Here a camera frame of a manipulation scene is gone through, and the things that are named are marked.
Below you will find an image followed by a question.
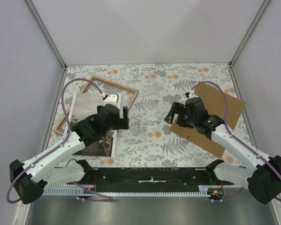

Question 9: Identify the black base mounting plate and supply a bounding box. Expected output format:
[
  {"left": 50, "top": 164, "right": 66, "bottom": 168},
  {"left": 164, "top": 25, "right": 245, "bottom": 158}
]
[{"left": 78, "top": 167, "right": 221, "bottom": 192}]

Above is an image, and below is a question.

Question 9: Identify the white slotted cable duct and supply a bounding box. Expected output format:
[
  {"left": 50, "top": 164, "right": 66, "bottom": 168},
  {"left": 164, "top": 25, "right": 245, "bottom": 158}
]
[{"left": 43, "top": 186, "right": 220, "bottom": 197}]

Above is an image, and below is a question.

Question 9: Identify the boardwalk landscape photo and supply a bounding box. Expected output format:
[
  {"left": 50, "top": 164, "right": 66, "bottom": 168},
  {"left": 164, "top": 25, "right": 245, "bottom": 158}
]
[{"left": 63, "top": 92, "right": 121, "bottom": 157}]

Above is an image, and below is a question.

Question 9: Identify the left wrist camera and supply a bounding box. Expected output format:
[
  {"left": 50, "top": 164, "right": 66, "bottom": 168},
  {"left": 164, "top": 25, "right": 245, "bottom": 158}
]
[{"left": 103, "top": 94, "right": 119, "bottom": 105}]

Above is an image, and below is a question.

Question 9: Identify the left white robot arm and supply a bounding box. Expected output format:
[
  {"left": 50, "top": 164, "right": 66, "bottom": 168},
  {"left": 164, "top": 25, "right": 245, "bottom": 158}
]
[{"left": 6, "top": 104, "right": 129, "bottom": 204}]

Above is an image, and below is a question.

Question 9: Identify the wooden picture frame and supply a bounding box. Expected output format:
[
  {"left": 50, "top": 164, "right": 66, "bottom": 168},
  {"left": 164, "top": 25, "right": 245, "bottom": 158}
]
[{"left": 53, "top": 75, "right": 139, "bottom": 136}]

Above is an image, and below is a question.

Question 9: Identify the brown cardboard backing board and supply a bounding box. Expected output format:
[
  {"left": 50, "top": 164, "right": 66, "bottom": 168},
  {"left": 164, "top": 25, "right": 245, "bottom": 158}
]
[{"left": 169, "top": 83, "right": 246, "bottom": 159}]

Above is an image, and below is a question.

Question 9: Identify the floral patterned table mat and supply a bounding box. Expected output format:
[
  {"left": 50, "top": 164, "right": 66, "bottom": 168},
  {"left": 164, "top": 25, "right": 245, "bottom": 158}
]
[{"left": 42, "top": 62, "right": 259, "bottom": 168}]

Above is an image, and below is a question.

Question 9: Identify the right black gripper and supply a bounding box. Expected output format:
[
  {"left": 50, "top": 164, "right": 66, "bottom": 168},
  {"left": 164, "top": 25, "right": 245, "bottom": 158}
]
[{"left": 164, "top": 102, "right": 197, "bottom": 129}]

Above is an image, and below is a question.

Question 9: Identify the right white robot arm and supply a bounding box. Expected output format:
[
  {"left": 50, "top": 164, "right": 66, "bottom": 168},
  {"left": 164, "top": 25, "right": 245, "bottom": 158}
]
[{"left": 164, "top": 97, "right": 281, "bottom": 204}]

